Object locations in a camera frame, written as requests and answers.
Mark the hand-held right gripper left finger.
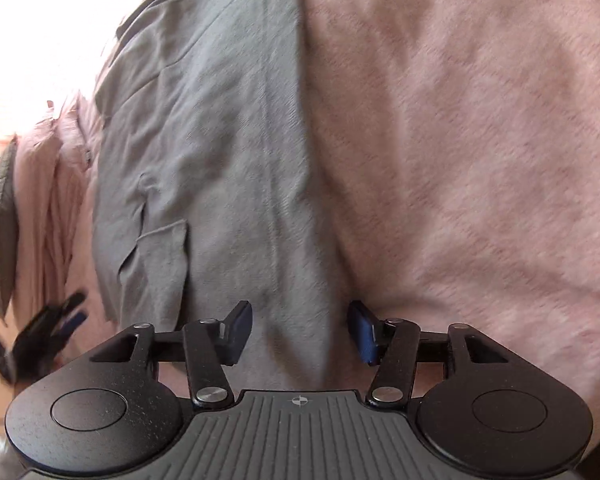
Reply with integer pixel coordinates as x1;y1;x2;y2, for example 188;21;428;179
89;301;254;409

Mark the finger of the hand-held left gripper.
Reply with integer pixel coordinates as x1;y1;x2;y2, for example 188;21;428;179
42;290;89;322
55;310;89;347

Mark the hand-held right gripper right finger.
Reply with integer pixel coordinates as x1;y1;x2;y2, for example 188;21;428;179
347;300;512;406

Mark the grey garment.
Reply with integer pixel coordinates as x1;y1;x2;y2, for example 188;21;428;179
92;0;378;401

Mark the pink pillow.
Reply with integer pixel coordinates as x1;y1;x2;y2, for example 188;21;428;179
11;95;103;323

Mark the pink bedspread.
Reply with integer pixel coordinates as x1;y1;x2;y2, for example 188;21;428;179
45;0;600;441

